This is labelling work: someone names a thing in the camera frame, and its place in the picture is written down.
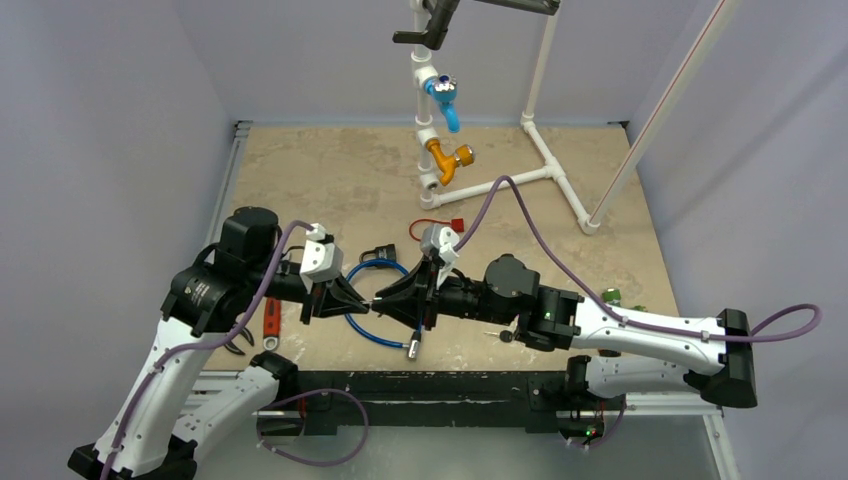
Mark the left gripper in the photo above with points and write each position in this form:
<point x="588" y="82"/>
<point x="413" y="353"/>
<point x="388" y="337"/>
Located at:
<point x="332" y="297"/>

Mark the red cable seal lock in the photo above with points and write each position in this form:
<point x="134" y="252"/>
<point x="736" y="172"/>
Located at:
<point x="417" y="227"/>

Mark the white diagonal pole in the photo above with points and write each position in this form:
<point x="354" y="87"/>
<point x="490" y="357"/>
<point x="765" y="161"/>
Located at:
<point x="719" y="17"/>

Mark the orange faucet valve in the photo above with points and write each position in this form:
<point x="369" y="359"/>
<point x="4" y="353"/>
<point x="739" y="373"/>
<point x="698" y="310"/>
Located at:
<point x="447" y="164"/>

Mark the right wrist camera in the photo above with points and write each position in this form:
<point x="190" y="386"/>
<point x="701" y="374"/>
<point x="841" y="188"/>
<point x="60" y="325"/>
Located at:
<point x="438" y="242"/>

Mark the red handled adjustable wrench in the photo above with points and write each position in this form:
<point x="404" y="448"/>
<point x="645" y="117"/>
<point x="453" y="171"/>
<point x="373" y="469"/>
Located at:
<point x="271" y="324"/>

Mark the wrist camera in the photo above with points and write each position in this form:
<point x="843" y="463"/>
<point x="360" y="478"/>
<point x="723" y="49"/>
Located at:
<point x="322" y="259"/>
<point x="438" y="242"/>

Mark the black pliers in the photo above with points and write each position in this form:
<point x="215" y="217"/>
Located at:
<point x="236" y="345"/>

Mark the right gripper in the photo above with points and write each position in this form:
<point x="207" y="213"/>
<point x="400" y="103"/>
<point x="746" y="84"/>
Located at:
<point x="428" y="299"/>

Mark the black padlock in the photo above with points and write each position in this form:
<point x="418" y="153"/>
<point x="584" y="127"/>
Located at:
<point x="386" y="252"/>

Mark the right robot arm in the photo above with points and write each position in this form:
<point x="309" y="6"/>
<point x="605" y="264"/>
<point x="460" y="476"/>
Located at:
<point x="660" y="353"/>

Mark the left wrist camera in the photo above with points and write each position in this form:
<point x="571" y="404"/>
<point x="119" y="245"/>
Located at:
<point x="322" y="259"/>

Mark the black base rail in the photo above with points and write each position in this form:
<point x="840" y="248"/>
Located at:
<point x="537" y="402"/>

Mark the white PVC pipe frame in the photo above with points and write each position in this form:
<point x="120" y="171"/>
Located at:
<point x="518" y="150"/>

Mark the blue faucet valve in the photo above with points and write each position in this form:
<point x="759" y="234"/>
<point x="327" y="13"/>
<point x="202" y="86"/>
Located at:
<point x="443" y="89"/>

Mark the key bunch with black fob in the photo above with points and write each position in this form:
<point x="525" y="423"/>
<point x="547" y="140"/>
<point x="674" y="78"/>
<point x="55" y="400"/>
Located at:
<point x="505" y="336"/>

